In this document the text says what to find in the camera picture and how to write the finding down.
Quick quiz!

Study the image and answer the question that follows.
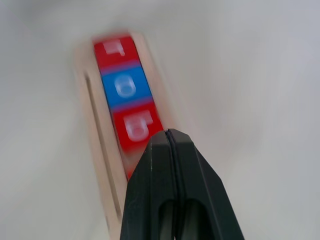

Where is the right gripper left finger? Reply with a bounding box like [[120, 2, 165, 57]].
[[119, 129, 181, 240]]

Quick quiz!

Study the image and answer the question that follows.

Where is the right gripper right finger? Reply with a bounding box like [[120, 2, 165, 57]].
[[166, 128, 246, 240]]

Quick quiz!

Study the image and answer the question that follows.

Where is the red letter tile b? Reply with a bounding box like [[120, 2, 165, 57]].
[[111, 107, 165, 183]]

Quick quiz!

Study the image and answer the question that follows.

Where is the blue letter tile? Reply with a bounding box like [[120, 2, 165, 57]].
[[101, 66, 155, 112]]

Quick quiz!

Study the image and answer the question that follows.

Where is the wooden letter tray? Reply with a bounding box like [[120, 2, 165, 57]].
[[73, 30, 176, 238]]

